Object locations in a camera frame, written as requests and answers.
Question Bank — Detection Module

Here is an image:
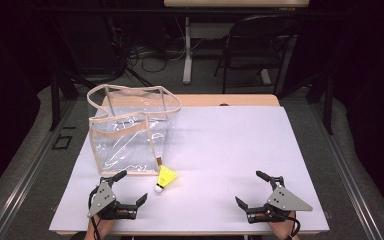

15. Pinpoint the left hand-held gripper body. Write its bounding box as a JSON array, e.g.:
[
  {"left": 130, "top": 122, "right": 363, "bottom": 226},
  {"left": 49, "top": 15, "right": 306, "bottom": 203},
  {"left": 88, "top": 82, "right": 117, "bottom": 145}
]
[{"left": 87, "top": 176, "right": 138, "bottom": 221}]

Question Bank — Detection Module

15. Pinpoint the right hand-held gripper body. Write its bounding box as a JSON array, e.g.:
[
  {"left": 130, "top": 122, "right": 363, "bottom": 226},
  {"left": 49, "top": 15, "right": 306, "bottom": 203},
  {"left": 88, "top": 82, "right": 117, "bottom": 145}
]
[{"left": 246, "top": 176, "right": 314, "bottom": 224}]

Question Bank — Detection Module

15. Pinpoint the clear plastic tote bag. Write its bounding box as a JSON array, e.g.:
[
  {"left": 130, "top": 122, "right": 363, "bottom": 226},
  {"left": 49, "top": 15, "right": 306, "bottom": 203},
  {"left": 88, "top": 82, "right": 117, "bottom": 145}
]
[{"left": 86, "top": 83, "right": 183, "bottom": 177}]

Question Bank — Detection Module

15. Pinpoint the yellow shuttlecock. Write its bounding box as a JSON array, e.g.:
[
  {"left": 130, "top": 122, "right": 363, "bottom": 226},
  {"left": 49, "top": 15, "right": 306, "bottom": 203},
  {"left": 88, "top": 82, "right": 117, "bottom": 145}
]
[{"left": 154, "top": 164, "right": 180, "bottom": 194}]

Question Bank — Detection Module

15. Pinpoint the person's left hand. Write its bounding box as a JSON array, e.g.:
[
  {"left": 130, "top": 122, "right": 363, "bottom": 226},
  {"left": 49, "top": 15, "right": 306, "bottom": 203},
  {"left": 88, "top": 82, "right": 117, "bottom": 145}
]
[{"left": 85, "top": 209, "right": 130, "bottom": 240}]

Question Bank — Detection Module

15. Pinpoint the person's right hand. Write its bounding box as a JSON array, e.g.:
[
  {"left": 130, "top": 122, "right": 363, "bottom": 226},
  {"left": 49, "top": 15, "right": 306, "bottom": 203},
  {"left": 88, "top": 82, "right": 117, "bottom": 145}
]
[{"left": 255, "top": 212, "right": 301, "bottom": 240}]

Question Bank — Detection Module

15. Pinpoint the white table mat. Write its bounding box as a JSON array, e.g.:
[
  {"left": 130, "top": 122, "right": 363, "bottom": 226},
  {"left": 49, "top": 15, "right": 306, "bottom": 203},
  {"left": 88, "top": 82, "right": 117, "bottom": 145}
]
[{"left": 48, "top": 105, "right": 330, "bottom": 233}]

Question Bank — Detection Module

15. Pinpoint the light wooden table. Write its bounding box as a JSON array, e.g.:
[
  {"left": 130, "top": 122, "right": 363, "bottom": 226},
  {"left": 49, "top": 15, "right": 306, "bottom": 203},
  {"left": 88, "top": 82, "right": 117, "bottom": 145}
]
[{"left": 48, "top": 93, "right": 330, "bottom": 237}]

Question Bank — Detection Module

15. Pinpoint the black metal stand leg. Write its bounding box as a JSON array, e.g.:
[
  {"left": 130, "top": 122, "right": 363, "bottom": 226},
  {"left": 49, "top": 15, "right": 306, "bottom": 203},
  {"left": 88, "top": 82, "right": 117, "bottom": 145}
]
[
  {"left": 323, "top": 71, "right": 335, "bottom": 136},
  {"left": 49, "top": 66, "right": 62, "bottom": 132}
]

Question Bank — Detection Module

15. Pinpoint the black folding chair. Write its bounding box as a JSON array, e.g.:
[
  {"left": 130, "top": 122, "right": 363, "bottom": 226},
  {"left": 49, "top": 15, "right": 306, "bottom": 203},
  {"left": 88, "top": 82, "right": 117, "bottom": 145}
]
[{"left": 214, "top": 14, "right": 302, "bottom": 95}]

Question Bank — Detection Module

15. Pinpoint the white background desk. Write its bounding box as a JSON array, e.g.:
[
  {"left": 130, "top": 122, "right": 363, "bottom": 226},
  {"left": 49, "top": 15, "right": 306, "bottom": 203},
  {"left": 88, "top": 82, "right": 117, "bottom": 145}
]
[{"left": 163, "top": 0, "right": 310, "bottom": 85}]

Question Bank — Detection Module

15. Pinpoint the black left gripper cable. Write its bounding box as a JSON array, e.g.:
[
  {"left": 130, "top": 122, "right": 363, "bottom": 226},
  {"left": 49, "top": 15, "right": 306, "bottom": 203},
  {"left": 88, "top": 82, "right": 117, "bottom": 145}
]
[{"left": 87, "top": 185, "right": 102, "bottom": 240}]

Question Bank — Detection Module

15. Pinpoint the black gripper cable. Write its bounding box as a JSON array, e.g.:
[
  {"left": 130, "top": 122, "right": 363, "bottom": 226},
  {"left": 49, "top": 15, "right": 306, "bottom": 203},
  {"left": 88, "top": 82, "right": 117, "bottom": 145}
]
[
  {"left": 87, "top": 185, "right": 102, "bottom": 240},
  {"left": 284, "top": 213, "right": 302, "bottom": 240}
]

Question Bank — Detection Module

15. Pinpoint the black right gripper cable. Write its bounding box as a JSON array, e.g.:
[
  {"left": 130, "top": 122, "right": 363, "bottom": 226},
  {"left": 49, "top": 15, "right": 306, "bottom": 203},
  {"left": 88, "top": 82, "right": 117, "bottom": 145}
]
[{"left": 284, "top": 213, "right": 302, "bottom": 240}]

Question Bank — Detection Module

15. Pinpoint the black floor outlet frame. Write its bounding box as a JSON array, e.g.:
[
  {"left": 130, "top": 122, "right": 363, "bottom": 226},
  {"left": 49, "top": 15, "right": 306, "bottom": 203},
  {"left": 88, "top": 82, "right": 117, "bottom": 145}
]
[{"left": 52, "top": 133, "right": 74, "bottom": 151}]

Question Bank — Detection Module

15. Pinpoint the metal floor rail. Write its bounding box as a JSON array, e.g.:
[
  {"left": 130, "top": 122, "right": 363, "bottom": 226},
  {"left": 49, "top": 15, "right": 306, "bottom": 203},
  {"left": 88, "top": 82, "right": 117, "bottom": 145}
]
[
  {"left": 0, "top": 99, "right": 79, "bottom": 240},
  {"left": 308, "top": 98, "right": 384, "bottom": 240}
]

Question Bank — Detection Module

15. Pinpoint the tangle of floor cables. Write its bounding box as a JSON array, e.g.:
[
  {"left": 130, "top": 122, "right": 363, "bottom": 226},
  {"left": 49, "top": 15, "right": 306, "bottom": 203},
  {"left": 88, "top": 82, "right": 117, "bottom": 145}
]
[{"left": 126, "top": 18, "right": 204, "bottom": 74}]

